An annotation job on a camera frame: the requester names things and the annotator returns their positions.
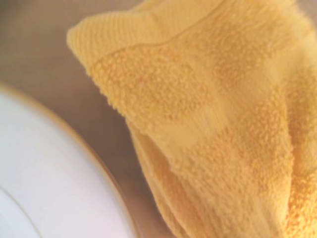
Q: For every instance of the yellow terry towel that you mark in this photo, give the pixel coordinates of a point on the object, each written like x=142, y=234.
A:
x=210, y=124

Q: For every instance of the white plate with tan rim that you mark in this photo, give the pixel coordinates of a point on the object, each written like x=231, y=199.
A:
x=44, y=161

